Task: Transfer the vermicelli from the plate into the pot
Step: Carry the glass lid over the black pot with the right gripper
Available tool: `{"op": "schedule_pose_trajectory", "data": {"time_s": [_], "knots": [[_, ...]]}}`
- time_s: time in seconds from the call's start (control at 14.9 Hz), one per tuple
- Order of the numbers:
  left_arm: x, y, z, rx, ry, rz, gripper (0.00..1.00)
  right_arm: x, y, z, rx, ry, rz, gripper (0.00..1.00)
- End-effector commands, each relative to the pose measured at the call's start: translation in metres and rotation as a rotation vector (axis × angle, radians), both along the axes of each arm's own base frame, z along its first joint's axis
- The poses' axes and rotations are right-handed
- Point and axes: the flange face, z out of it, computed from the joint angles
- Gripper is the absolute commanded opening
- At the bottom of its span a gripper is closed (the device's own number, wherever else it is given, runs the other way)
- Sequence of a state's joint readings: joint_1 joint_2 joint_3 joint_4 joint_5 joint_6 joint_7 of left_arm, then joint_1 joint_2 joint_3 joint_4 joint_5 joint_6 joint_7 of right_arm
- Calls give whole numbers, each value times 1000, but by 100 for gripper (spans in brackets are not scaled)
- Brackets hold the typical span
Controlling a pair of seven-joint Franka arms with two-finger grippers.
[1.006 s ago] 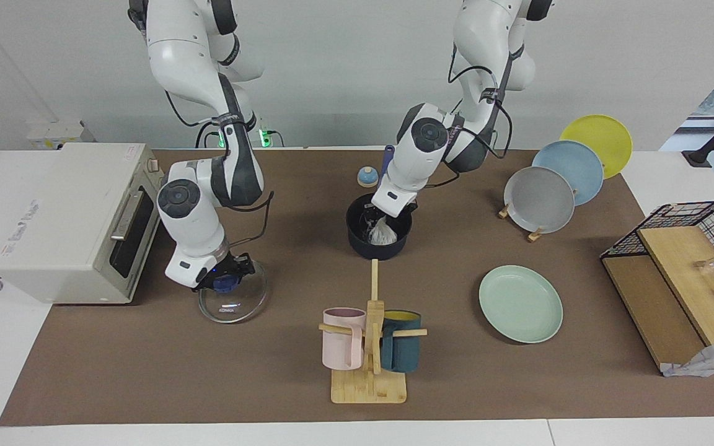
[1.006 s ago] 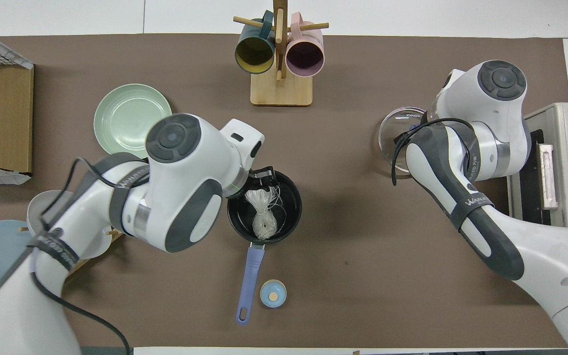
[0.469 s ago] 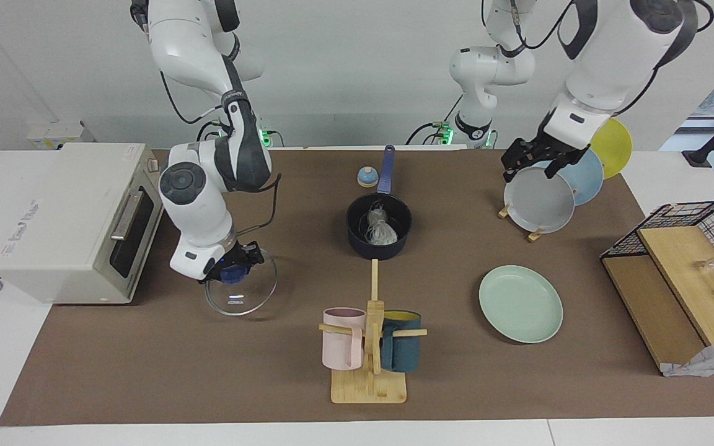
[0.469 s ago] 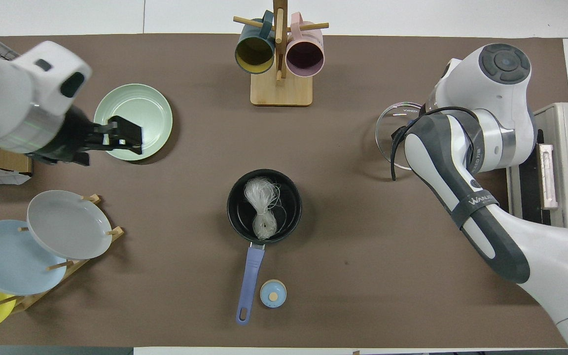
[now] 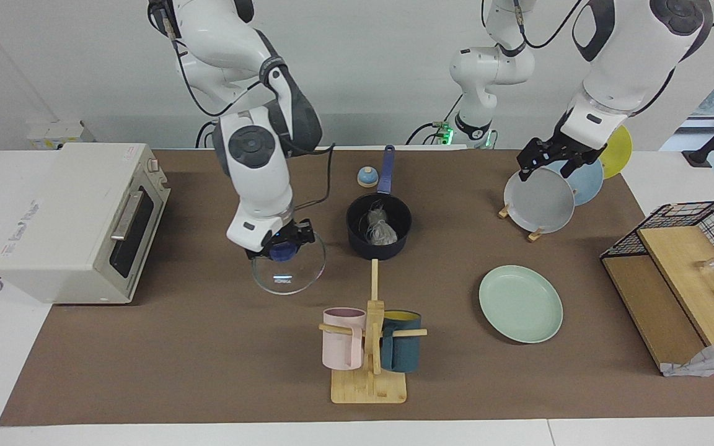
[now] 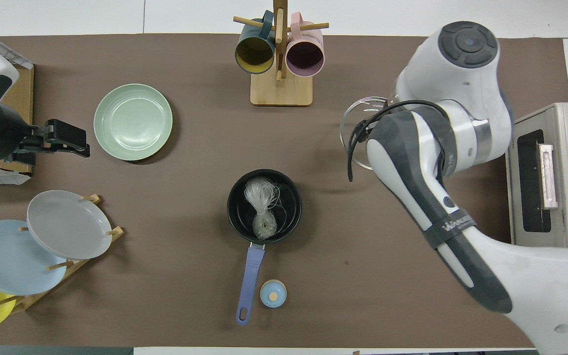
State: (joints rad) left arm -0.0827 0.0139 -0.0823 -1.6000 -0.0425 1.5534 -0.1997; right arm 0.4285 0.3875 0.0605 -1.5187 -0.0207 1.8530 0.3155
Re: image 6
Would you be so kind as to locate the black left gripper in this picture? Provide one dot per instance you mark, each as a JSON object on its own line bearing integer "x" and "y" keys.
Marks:
{"x": 64, "y": 135}

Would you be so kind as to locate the white vermicelli bundle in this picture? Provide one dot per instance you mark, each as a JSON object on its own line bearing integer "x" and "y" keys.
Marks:
{"x": 263, "y": 207}

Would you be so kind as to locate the glass lid blue knob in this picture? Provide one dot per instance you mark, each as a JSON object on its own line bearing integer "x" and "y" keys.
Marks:
{"x": 355, "y": 113}

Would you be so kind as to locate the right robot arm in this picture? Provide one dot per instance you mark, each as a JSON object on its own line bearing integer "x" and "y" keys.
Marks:
{"x": 461, "y": 98}

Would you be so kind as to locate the light green plate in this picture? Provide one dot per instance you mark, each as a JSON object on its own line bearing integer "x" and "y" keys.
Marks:
{"x": 132, "y": 122}

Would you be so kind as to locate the grey plate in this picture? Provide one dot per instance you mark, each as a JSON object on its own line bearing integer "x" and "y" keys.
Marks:
{"x": 67, "y": 224}

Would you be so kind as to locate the wooden plate rack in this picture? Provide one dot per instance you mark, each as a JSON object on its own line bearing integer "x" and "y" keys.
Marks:
{"x": 74, "y": 266}

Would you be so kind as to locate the light blue plate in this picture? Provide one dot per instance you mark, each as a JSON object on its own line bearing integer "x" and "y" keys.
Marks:
{"x": 8, "y": 259}

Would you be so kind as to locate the brown table mat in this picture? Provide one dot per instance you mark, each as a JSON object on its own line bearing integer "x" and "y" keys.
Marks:
{"x": 190, "y": 246}

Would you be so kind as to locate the dark teal mug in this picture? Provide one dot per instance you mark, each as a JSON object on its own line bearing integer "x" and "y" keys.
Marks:
{"x": 254, "y": 54}

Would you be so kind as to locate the wooden mug tree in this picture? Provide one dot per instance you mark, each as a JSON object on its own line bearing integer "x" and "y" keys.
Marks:
{"x": 281, "y": 91}

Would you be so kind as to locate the pink mug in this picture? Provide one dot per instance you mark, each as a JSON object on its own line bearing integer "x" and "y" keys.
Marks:
{"x": 305, "y": 58}

